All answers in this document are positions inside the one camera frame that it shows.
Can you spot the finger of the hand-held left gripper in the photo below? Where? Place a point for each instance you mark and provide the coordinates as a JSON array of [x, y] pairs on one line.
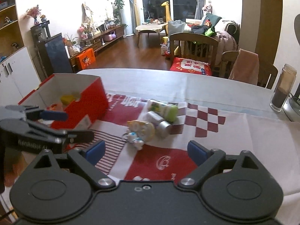
[[54, 116], [79, 136]]

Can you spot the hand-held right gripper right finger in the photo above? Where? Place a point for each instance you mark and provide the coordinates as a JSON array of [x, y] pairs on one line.
[[196, 151]]

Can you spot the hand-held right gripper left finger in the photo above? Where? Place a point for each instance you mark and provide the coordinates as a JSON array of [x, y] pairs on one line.
[[96, 150]]

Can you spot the yellow small box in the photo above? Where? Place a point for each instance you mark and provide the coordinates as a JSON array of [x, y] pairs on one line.
[[69, 99]]

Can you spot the red cardboard box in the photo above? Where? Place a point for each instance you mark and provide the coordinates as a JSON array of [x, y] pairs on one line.
[[93, 93]]

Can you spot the red white printed cloth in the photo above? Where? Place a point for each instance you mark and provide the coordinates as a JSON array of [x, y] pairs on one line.
[[211, 131]]

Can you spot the silver bottle white cap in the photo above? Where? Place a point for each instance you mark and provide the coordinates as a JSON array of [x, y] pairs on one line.
[[161, 127]]

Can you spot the green lid bottle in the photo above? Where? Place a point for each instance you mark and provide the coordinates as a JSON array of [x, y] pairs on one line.
[[166, 111]]

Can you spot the correction tape dispenser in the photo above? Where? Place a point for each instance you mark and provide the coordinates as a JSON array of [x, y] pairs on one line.
[[143, 127]]

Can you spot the white cabinet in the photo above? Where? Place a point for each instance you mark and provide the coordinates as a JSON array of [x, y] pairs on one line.
[[21, 75]]

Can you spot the black water dispenser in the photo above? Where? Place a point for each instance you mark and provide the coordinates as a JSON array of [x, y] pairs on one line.
[[56, 51]]

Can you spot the orange gift box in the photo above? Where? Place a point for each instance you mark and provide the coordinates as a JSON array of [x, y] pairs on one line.
[[85, 59]]

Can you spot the wooden tv cabinet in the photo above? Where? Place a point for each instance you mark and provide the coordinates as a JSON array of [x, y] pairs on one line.
[[100, 39]]

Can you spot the wooden display shelf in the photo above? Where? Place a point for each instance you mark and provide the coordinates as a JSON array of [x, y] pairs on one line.
[[11, 32]]

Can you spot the pink small bag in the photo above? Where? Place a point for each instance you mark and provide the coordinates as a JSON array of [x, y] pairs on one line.
[[110, 37]]

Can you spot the pink towel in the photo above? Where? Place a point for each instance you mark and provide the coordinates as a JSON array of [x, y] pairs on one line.
[[245, 65]]

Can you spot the clear jar brown contents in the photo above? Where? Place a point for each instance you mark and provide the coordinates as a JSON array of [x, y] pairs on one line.
[[281, 93]]

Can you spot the pink flower vase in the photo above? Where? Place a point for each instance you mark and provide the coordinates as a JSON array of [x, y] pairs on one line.
[[34, 14]]

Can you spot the plastic water bottle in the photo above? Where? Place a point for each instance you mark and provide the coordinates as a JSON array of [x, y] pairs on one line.
[[163, 49]]

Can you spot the pink coat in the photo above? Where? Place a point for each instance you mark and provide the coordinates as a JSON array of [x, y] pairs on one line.
[[226, 42]]

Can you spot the wooden slatted chair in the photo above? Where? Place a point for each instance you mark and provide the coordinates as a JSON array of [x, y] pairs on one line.
[[194, 37]]

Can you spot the yellow small stool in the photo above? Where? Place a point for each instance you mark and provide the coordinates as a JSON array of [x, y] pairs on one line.
[[165, 39]]

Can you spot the green cloth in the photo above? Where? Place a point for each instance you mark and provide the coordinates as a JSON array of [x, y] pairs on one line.
[[209, 31]]

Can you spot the dark clothes pile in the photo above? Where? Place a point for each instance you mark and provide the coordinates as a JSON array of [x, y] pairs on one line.
[[199, 29]]

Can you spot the white standing air conditioner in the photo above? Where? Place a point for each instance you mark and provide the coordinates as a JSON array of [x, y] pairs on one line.
[[126, 16]]

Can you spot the grey plastic bag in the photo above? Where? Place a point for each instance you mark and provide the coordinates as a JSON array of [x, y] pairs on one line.
[[175, 29]]

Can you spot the green potted plant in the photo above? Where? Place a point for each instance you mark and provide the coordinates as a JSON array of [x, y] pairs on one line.
[[119, 7]]

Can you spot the wooden coffee table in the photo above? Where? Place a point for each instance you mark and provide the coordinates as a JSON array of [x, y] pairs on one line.
[[150, 27]]

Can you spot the sofa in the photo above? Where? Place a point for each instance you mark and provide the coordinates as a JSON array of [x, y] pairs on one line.
[[230, 25]]

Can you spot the green pillow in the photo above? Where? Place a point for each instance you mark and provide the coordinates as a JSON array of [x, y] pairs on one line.
[[214, 18]]

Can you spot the yellow giraffe toy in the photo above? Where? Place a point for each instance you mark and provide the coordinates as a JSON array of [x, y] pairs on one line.
[[167, 16]]

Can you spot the white wall hanging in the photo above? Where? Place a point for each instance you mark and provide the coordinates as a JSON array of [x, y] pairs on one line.
[[98, 13]]

